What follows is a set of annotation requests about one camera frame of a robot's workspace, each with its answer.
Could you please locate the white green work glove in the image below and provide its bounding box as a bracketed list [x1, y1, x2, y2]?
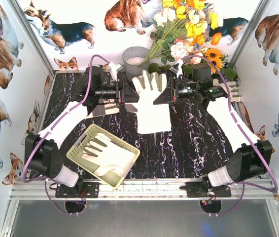
[81, 133, 136, 177]

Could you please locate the yellow-green storage basket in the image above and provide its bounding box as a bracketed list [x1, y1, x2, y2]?
[67, 124, 140, 189]

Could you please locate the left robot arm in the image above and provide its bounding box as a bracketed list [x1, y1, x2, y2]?
[22, 66, 139, 188]

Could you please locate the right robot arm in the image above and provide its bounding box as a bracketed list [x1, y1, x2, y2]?
[153, 60, 273, 188]

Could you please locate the grey bucket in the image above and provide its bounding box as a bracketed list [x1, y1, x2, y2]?
[122, 46, 149, 82]

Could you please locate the artificial flower bouquet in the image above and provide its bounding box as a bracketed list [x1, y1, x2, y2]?
[141, 0, 228, 74]

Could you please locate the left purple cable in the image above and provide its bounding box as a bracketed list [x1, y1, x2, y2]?
[21, 54, 113, 217]

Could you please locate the purple cable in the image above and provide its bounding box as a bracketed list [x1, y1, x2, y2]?
[178, 54, 279, 217]
[21, 54, 113, 217]

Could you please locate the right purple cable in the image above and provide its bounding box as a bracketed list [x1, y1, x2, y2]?
[178, 54, 279, 217]

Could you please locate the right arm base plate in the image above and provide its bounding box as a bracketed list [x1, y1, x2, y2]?
[179, 175, 232, 198]

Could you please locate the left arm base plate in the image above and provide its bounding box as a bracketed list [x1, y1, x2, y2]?
[55, 180, 99, 198]

